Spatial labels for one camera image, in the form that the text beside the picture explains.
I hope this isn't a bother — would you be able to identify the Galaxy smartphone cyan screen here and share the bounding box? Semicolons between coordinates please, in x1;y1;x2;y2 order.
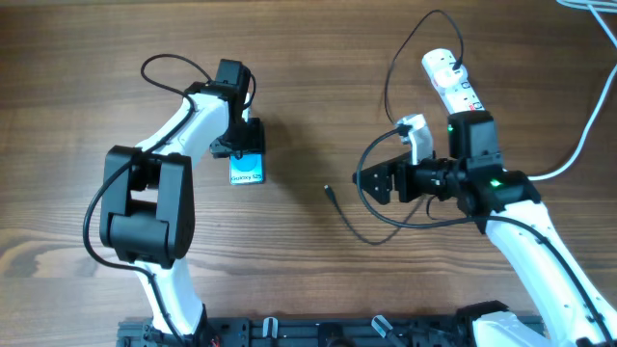
229;154;265;185

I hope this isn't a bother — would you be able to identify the black USB charging cable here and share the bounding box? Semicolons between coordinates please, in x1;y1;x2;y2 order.
323;9;466;247

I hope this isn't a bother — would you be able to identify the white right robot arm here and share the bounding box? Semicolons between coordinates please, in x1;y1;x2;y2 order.
353;111;616;346

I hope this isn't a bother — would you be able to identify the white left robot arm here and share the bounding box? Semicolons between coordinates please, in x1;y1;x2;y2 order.
83;59;266;346

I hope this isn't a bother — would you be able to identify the white charger plug adapter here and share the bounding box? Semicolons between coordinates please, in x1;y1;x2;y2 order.
430;65;468;92

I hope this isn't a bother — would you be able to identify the white power strip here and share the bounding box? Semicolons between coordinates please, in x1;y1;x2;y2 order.
421;48;485;115

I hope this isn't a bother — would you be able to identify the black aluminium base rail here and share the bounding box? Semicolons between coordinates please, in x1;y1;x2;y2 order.
116;315;547;347

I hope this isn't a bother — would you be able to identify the white power strip cord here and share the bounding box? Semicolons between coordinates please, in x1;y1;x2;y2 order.
527;0;617;182

